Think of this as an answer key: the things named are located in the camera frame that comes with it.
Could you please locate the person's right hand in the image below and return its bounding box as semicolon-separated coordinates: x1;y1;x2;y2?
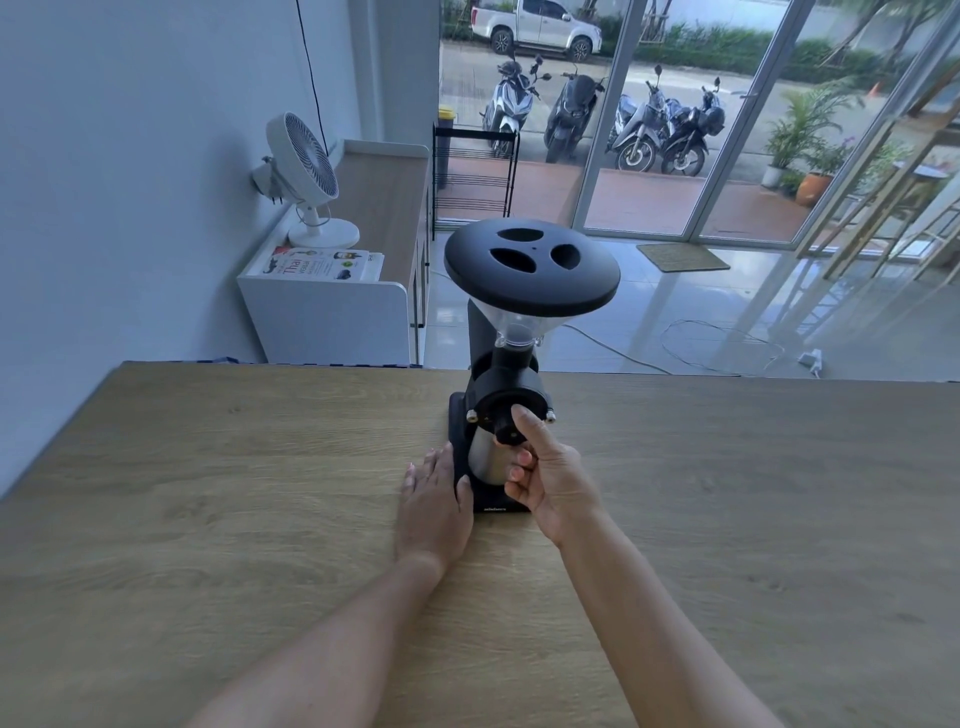
504;403;606;549

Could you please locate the person's left hand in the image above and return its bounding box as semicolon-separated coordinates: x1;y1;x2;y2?
394;441;476;565

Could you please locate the black coffee grinder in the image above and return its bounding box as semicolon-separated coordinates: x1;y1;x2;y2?
443;218;623;516

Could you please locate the person's right forearm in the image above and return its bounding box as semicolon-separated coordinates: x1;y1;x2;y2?
558;511;786;728

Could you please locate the person's left forearm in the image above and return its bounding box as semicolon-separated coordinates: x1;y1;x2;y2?
186;551;451;728

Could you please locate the steel grounds cup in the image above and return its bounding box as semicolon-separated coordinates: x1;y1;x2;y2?
466;426;528;508

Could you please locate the white cabinet with wooden top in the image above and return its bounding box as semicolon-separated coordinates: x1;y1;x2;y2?
236;139;433;369

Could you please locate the white printed book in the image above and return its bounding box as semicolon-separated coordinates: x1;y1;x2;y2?
246;246;386;284

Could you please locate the grey door mat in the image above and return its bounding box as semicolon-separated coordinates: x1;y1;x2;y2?
635;240;732;273

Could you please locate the black metal rack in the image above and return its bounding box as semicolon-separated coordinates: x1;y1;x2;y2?
431;123;522;243

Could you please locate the white desk fan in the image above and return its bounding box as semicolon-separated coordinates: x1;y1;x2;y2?
251;112;362;251

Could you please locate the grey motorcycle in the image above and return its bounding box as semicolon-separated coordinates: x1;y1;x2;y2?
609;63;674;174

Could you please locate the white and black scooter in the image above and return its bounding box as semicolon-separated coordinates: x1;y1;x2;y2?
479;53;554;160

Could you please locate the black and blue motorcycle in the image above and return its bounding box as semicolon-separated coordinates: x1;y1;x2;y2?
659;75;728;178

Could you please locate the orange clay plant pot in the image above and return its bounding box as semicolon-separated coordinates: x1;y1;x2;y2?
794;171;837;209

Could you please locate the palm plant in white pot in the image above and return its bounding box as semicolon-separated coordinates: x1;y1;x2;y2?
759;81;864;190

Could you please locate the white pickup truck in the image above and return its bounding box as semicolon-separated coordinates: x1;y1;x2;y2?
470;0;604;63

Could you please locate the wooden bar stool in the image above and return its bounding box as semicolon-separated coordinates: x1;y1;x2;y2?
793;161;960;280

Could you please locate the black wall cable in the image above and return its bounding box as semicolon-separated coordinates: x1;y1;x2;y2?
294;0;325;145

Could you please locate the sliding glass door frame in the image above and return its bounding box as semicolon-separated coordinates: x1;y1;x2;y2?
571;0;960;260

